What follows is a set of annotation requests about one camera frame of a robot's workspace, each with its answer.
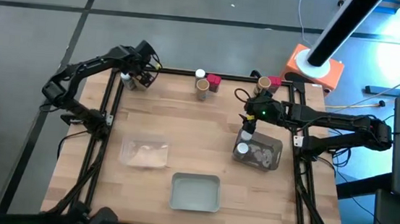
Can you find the grey rectangular tray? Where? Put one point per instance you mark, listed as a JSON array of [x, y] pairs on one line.
[[194, 193]]

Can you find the black bulky object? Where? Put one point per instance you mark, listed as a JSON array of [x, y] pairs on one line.
[[101, 221]]

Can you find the black aluminium table frame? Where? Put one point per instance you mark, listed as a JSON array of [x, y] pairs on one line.
[[225, 76]]

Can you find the black round plug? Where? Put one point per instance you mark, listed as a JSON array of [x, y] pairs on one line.
[[381, 103]]

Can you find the wooden-lidded spice jar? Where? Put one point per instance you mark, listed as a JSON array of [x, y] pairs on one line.
[[202, 89], [262, 85]]

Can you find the red block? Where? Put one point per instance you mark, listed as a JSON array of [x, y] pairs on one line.
[[213, 83], [275, 83]]

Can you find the black camera pole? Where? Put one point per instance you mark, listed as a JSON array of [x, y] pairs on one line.
[[342, 26]]

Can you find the black table clamp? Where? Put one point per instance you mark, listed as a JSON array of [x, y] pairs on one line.
[[256, 73]]

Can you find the white round disc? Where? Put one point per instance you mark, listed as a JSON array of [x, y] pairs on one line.
[[300, 64]]

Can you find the white-capped spice jar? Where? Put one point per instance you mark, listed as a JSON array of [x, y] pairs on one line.
[[242, 149], [246, 135], [127, 80], [200, 73]]

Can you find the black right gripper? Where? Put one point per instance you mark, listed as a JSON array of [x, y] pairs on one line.
[[269, 111]]

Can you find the clear plastic container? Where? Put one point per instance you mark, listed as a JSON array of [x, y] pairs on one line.
[[143, 152]]

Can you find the orange box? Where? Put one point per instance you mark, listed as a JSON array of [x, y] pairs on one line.
[[334, 74]]

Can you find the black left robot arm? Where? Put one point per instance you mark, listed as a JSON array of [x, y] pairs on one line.
[[80, 67]]

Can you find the dark floor stand bar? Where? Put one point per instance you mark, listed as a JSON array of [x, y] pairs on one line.
[[387, 91]]

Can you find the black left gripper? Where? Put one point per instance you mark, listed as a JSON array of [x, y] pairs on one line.
[[143, 58]]

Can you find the white frame bracket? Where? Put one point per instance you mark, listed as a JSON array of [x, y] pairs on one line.
[[109, 119], [298, 140]]

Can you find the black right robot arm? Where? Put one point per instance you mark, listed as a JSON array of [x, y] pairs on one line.
[[337, 120]]

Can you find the dark translucent plastic container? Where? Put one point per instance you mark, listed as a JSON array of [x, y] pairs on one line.
[[265, 155]]

